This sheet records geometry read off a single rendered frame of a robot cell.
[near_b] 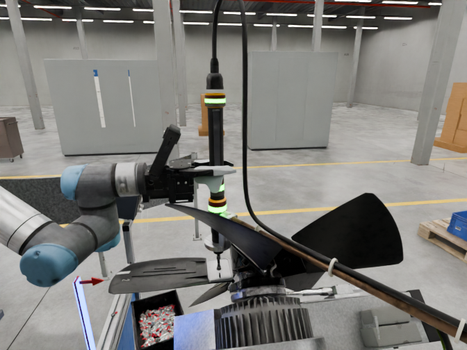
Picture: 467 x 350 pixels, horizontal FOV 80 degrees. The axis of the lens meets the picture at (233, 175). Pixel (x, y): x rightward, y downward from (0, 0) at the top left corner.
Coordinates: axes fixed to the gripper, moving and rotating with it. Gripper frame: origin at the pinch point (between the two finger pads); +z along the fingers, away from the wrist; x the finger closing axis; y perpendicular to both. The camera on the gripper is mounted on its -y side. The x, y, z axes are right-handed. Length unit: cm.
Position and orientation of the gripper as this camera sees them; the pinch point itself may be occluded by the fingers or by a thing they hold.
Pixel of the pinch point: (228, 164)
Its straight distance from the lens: 64.0
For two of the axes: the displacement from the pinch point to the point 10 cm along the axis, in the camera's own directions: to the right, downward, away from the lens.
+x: 1.4, 3.2, -9.4
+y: 0.1, 9.5, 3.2
